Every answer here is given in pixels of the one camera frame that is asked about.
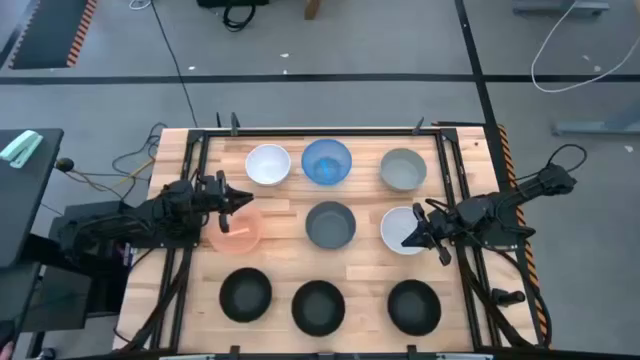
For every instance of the pink translucent bowl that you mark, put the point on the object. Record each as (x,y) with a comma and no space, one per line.
(245,237)

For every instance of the black side table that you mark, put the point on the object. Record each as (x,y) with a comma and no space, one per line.
(25,210)

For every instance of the black bowl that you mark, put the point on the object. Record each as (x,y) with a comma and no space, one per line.
(318,308)
(414,307)
(245,295)

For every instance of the black mat with orange edge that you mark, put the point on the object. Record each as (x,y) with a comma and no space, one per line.
(47,32)

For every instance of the orange black hazard strip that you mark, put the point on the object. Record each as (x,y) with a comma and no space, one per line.
(506,155)

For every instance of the dark grey bowl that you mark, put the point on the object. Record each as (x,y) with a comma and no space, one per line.
(330,225)

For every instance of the dark grey cabinet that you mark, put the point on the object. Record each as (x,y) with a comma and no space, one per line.
(55,300)

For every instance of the black aluminium table frame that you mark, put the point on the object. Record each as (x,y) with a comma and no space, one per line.
(320,133)

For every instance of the person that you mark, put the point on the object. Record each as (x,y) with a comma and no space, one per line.
(5,351)

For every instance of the blue translucent bowl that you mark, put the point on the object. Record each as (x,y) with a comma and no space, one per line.
(326,162)

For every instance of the light grey bowl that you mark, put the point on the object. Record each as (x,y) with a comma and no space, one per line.
(403,170)

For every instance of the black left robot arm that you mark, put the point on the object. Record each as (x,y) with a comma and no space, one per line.
(175,205)

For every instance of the mint green stapler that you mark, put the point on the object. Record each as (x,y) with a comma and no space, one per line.
(20,147)

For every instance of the grey metal table base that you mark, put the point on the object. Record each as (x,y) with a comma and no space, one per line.
(560,7)
(600,127)

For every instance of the black equipment box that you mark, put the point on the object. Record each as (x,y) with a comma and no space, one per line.
(75,210)

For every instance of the black round plug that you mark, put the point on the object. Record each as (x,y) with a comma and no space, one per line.
(64,164)

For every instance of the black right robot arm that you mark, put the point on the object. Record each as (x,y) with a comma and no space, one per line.
(500,205)

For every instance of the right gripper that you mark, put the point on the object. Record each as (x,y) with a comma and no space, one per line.
(440,225)

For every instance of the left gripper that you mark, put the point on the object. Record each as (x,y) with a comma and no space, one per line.
(216,197)

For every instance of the white bowl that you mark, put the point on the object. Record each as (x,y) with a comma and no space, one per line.
(268,165)
(395,225)

